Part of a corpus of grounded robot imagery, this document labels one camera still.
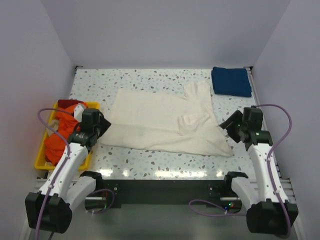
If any cream white t shirt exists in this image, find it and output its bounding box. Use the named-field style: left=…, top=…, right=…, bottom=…
left=100, top=80, right=233, bottom=157

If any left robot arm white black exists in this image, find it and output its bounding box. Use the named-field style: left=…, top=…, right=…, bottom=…
left=25, top=108, right=111, bottom=237

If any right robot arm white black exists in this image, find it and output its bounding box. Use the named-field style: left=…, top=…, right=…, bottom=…
left=220, top=106, right=299, bottom=238

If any orange t shirt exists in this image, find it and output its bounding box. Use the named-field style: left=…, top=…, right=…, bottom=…
left=43, top=104, right=83, bottom=167

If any folded blue t shirt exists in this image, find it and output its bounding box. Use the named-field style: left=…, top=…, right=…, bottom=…
left=211, top=66, right=252, bottom=98

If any dark red t shirt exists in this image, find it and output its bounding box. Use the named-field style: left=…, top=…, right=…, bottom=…
left=57, top=99, right=83, bottom=110

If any yellow plastic bin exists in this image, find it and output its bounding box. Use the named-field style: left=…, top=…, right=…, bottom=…
left=34, top=102, right=100, bottom=171

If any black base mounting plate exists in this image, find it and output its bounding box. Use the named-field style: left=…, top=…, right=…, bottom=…
left=103, top=179, right=241, bottom=210

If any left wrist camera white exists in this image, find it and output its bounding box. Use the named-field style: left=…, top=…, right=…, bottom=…
left=73, top=103, right=86, bottom=123

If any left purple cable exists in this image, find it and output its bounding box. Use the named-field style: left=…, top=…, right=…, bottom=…
left=34, top=108, right=117, bottom=240

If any aluminium frame rail front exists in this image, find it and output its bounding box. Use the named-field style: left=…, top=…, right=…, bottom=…
left=33, top=178, right=296, bottom=200

